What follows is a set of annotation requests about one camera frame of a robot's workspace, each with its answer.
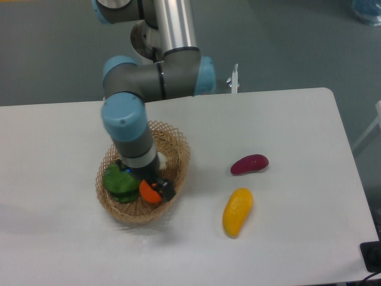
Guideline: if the woven wicker basket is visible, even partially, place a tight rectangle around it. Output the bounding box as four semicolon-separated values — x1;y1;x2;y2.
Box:
95;120;190;223

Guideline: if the black device at table edge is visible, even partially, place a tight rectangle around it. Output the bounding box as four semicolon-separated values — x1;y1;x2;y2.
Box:
360;241;380;272

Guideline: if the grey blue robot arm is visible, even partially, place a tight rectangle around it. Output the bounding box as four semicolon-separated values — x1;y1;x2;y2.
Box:
92;1;216;201

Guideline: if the green bok choy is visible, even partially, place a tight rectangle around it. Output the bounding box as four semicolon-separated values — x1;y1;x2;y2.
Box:
102;161;153;204

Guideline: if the yellow mango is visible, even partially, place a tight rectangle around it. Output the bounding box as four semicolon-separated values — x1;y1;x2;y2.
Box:
222;188;254;238

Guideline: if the white frame at right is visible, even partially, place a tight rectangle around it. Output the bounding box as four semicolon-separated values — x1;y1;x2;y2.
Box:
351;101;380;157

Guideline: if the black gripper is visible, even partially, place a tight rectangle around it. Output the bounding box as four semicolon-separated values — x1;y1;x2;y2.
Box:
115;159;176;202

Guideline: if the orange fruit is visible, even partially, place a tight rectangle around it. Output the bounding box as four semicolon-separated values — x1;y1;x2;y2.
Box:
139;180;162;204

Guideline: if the purple sweet potato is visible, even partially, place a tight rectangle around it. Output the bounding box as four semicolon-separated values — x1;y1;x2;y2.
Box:
230;154;270;176

